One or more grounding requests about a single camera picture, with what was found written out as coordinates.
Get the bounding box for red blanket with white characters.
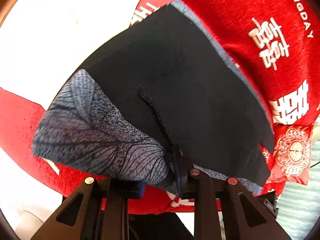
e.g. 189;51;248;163
0;0;320;215

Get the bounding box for black pants with patterned waistband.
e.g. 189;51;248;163
31;1;274;194

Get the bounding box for red embroidered pillow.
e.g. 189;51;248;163
266;124;313;186

